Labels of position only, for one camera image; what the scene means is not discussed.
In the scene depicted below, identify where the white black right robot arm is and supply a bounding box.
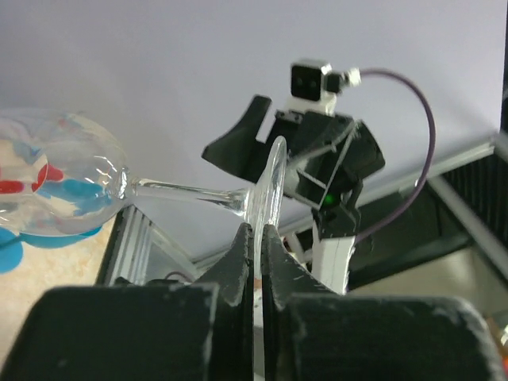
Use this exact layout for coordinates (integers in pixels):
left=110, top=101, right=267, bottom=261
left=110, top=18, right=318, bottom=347
left=202, top=95, right=385, bottom=294

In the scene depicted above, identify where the clear wine glass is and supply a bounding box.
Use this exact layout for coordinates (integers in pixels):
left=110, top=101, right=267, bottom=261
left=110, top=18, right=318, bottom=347
left=1, top=108, right=287, bottom=278

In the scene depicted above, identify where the blue plastic wine glass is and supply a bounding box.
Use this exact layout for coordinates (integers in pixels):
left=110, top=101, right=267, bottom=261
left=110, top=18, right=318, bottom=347
left=0, top=225, right=104, bottom=275

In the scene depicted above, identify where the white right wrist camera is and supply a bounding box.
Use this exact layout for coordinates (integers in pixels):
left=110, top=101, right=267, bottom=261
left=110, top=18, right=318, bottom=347
left=284, top=58, right=361, bottom=116

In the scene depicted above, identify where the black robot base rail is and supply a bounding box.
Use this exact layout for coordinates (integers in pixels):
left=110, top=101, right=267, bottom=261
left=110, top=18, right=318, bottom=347
left=95, top=206, right=202, bottom=286

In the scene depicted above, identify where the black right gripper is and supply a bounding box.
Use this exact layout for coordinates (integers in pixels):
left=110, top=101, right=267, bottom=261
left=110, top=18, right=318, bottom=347
left=202, top=95, right=385, bottom=210

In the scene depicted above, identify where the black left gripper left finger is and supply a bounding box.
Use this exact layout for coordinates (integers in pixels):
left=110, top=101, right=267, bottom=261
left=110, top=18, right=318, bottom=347
left=1, top=223, right=253, bottom=380

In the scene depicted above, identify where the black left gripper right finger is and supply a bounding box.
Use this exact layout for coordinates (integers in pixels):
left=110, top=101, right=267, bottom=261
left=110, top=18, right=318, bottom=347
left=261, top=225, right=507, bottom=380

